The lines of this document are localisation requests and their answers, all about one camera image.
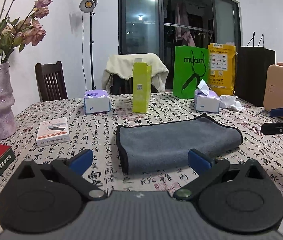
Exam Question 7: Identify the purple and grey towel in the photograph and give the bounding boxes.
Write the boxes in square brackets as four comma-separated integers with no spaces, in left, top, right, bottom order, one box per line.
[116,114,243,174]

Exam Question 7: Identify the beige leather bag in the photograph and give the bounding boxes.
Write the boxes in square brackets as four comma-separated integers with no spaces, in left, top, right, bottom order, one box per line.
[263,62,283,112]

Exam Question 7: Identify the white flat box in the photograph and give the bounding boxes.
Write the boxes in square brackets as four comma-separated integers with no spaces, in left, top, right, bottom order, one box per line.
[36,117,71,147]

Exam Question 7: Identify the calligraphy print tablecloth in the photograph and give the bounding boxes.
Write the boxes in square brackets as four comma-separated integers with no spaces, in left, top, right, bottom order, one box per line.
[0,91,283,235]

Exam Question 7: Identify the black paper bag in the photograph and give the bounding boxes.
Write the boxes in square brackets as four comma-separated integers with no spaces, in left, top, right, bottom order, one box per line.
[235,46,275,107]

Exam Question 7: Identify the open purple tissue pack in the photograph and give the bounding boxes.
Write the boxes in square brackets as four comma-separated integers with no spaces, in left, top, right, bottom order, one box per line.
[194,80,220,113]

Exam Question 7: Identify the crumpled white tissue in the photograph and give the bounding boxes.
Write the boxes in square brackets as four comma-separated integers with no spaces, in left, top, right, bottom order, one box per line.
[219,95,244,112]

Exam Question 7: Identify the sealed purple tissue pack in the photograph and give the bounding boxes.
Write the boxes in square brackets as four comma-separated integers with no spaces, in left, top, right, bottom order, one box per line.
[84,90,111,114]

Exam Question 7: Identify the dark wooden chair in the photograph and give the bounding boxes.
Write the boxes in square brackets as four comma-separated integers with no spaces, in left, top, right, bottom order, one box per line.
[35,61,68,101]

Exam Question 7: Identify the yellow paper bag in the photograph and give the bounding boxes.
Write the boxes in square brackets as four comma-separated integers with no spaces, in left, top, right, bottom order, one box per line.
[208,43,236,96]

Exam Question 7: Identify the chair under cream cloth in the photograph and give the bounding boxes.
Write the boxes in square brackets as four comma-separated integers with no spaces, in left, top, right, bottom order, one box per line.
[103,73,160,95]

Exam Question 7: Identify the green mucun paper bag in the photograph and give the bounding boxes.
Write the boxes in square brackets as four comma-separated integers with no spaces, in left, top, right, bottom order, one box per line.
[173,46,209,99]

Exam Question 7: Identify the cream cloth on chair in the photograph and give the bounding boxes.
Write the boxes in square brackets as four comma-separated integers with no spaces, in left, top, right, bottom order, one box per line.
[101,53,169,94]

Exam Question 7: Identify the lime green snack box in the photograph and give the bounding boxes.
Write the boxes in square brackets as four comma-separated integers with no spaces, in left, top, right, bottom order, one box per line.
[132,62,152,113]

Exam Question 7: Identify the dried pink roses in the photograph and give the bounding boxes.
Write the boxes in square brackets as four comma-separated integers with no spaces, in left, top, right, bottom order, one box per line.
[0,0,53,64]

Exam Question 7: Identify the dark framed glass door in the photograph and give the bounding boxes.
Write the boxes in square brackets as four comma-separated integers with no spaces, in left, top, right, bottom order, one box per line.
[118,0,242,55]

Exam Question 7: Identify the studio light on stand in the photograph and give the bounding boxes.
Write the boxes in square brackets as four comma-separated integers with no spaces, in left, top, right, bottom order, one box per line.
[79,0,98,90]

